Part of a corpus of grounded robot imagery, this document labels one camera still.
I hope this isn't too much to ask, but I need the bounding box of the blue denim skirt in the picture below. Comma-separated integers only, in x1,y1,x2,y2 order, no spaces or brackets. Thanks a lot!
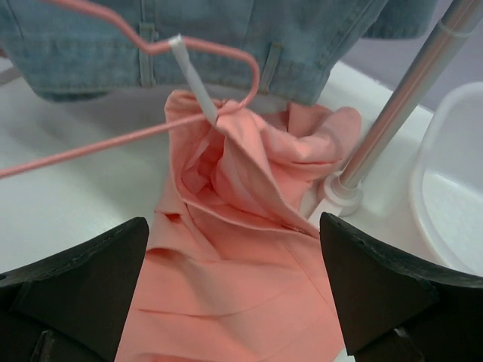
0,0,431,107

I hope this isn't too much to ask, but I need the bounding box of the white plastic basin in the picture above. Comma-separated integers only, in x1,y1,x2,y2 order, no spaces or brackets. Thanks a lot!
409,81,482,276

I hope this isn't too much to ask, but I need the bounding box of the white clothes rack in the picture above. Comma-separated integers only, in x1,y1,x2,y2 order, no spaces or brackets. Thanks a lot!
309,0,482,226

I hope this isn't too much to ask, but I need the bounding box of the coral pink skirt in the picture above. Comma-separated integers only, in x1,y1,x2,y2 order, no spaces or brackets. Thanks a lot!
116,103,361,361

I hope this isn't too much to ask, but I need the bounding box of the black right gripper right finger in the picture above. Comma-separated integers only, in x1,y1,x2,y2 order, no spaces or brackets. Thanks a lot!
320,213,482,361

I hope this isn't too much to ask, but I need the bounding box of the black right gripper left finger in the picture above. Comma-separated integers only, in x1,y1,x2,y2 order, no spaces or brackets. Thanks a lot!
1,217,149,361

